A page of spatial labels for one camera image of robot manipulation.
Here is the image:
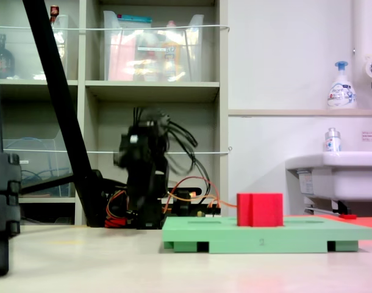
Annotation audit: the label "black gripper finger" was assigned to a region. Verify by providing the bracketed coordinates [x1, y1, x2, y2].
[126, 170, 149, 215]

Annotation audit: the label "red cross columnar block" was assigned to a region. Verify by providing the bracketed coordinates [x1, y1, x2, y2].
[236, 192, 285, 228]

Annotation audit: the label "green shape hole board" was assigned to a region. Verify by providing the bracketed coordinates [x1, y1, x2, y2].
[161, 216, 372, 254]

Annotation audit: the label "beige shelf unit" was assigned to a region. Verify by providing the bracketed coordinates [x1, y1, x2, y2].
[0, 0, 230, 226]

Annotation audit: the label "long yellow tape marker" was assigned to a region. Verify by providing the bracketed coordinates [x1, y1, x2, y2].
[47, 240, 85, 246]

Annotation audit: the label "thick black tripod leg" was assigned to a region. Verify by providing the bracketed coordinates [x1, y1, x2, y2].
[22, 0, 107, 228]

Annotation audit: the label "clear bin with packs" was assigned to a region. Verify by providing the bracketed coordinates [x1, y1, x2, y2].
[102, 10, 205, 82]

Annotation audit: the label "thin black tripod strut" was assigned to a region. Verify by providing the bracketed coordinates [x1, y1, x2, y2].
[20, 173, 74, 196]

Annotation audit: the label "notched black stack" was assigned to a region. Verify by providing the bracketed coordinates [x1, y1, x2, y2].
[0, 0, 23, 277]

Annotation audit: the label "clear bin with bottles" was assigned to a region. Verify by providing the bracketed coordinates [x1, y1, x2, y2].
[0, 14, 70, 81]

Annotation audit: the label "red capped bottle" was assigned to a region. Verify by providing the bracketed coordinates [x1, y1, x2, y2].
[49, 4, 66, 62]

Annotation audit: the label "dark round bottle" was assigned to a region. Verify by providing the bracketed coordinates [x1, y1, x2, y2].
[0, 33, 16, 80]

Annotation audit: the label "small clear sanitizer bottle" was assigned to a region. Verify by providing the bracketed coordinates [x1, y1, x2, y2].
[323, 127, 343, 153]

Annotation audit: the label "white sink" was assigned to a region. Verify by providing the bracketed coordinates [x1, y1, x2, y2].
[284, 150, 372, 203]

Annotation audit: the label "white soap pump bottle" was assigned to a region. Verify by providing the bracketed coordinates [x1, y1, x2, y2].
[327, 60, 358, 110]

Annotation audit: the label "white shelf cord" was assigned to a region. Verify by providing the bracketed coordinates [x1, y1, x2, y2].
[0, 24, 231, 33]
[2, 146, 234, 156]

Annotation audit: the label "thin black arm wires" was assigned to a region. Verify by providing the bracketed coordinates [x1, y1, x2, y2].
[132, 106, 212, 199]

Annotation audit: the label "orange wire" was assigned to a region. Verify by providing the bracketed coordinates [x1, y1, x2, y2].
[161, 176, 238, 218]

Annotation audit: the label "clear bin with blue cable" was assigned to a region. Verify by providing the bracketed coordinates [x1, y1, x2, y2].
[2, 128, 76, 198]

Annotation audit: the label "white wall pipe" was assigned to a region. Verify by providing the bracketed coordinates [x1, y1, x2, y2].
[352, 0, 372, 109]

